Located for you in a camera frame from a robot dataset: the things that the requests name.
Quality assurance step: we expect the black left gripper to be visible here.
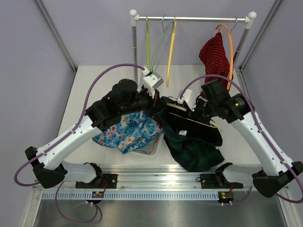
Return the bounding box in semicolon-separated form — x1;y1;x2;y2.
120;86;168;118

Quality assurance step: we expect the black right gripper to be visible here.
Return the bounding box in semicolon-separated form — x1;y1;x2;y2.
187;96;218;124

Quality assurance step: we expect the cream plastic hanger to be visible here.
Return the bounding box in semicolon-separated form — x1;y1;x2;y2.
167;103;223;131

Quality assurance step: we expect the blue floral skirt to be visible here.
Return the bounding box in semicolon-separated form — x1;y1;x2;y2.
92;111;164;154

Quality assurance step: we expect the dark green plaid skirt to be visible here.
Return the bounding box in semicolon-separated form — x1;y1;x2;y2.
158;96;224;172

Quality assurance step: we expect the red polka dot skirt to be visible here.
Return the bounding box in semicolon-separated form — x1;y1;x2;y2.
199;32;233;80

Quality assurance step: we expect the yellow plastic hanger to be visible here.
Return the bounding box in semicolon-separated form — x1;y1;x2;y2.
166;18;177;87

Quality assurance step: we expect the pale green plastic hanger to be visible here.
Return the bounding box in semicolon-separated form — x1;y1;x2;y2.
150;22;172;71

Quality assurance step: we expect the lime green plastic hanger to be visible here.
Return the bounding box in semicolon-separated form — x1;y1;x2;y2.
146;16;151;69

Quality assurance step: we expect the orange plastic hanger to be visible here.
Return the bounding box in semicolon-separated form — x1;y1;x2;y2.
215;23;234;80

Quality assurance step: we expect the orange floral white skirt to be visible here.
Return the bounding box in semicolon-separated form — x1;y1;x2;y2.
147;133;164;157

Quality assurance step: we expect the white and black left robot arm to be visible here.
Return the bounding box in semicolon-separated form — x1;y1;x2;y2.
25;75;163;189

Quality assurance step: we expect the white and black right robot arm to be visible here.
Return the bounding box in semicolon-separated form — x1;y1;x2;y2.
194;75;303;198

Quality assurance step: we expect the white plastic mesh basket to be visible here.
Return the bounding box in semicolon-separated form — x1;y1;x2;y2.
130;133;164;158

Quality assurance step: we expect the metal clothes rack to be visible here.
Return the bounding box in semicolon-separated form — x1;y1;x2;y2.
129;9;257;66

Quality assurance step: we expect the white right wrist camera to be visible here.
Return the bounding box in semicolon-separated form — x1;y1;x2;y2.
177;89;196;111

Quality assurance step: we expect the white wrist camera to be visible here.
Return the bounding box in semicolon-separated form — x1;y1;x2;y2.
177;89;196;111
139;67;164;98

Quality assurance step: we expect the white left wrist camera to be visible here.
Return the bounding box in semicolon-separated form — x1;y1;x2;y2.
139;67;164;98

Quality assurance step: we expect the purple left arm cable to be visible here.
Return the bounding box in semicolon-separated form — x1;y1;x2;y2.
13;62;147;224

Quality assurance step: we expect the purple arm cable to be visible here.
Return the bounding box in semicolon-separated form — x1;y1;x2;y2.
13;62;147;224
178;74;303;203

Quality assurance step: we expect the aluminium mounting rail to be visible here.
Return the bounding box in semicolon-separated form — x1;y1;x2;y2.
33;171;254;204

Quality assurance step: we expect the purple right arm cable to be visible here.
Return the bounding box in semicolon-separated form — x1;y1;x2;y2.
178;74;303;203

